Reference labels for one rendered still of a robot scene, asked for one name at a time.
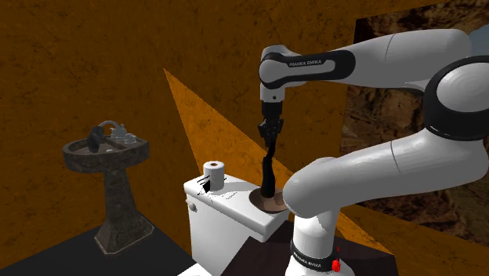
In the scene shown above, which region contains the tall black twisted object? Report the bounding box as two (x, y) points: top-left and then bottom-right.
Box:
(260, 142), (279, 199)

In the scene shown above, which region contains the dark robot stand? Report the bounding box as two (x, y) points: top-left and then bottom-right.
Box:
(220, 220), (400, 276)

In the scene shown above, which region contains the brown round plate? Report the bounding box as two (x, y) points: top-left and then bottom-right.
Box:
(248, 186), (290, 214)

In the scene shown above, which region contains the dark stone pedestal sink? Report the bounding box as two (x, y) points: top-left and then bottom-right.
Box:
(62, 119), (156, 256)

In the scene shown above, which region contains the white toilet paper roll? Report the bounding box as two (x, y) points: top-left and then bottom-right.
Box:
(202, 160), (226, 192)

